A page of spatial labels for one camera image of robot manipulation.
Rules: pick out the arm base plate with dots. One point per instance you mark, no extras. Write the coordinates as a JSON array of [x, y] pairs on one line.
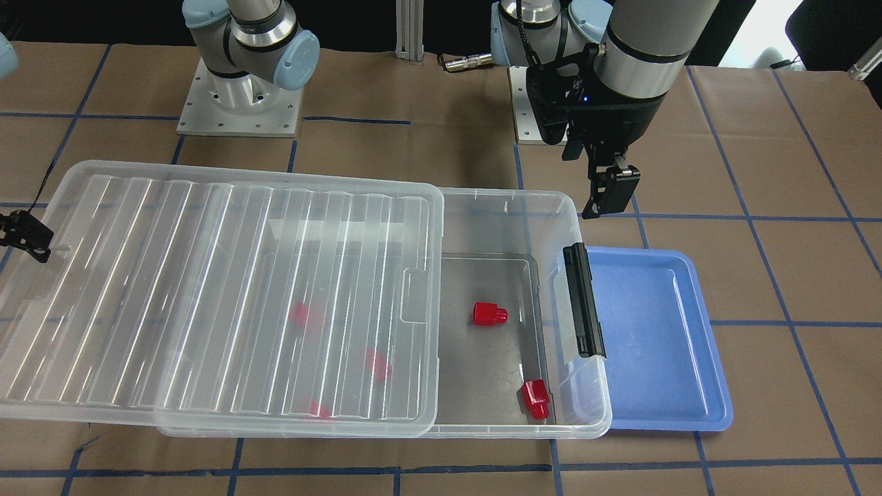
[[242, 107], [539, 103]]

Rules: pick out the red block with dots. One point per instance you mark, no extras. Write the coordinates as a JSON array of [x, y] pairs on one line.
[[379, 365], [317, 410], [303, 318], [488, 314], [535, 397]]

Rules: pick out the clear plastic box lid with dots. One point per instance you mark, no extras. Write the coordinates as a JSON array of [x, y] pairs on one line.
[[82, 333]]

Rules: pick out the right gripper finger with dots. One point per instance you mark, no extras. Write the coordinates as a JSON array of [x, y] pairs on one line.
[[22, 231]]

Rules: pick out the aluminium frame post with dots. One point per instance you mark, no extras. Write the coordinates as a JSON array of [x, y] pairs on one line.
[[409, 15]]

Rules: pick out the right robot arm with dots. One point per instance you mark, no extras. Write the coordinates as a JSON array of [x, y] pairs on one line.
[[256, 59]]

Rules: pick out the clear plastic storage box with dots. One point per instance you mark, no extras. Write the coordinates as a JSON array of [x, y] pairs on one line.
[[524, 310]]

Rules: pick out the blue plastic tray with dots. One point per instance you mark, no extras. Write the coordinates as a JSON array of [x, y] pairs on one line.
[[662, 371]]

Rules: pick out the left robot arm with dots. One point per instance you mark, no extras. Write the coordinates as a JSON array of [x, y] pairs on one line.
[[525, 33]]

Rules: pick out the black box latch handle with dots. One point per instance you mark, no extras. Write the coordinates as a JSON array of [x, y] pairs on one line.
[[589, 337]]

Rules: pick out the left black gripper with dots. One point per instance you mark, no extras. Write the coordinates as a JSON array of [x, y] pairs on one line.
[[618, 124]]

